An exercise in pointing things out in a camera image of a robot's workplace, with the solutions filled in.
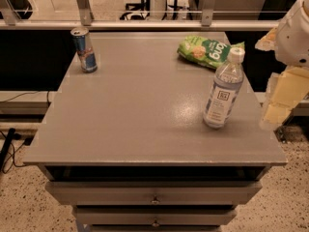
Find grey drawer cabinet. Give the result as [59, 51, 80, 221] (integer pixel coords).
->
[24, 32, 286, 232]

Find grey drawer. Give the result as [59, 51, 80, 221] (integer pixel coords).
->
[73, 206, 237, 227]
[45, 182, 262, 206]

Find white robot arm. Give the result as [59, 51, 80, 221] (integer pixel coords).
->
[255, 0, 309, 130]

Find green snack chip bag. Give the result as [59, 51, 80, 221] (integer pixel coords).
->
[177, 36, 244, 70]

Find black office chair base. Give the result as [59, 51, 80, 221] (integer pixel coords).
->
[119, 0, 179, 20]

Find metal railing with glass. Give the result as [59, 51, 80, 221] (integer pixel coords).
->
[0, 0, 279, 31]

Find blue plastic water bottle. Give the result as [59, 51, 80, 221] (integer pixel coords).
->
[203, 47, 245, 129]

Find blue energy drink can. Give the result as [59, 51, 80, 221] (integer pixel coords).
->
[70, 27, 98, 73]

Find upper grey drawer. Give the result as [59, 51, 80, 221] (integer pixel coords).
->
[45, 182, 262, 206]

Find black floor cable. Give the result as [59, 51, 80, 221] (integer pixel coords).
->
[0, 128, 33, 175]

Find lower grey drawer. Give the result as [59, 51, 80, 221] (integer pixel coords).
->
[73, 206, 237, 227]

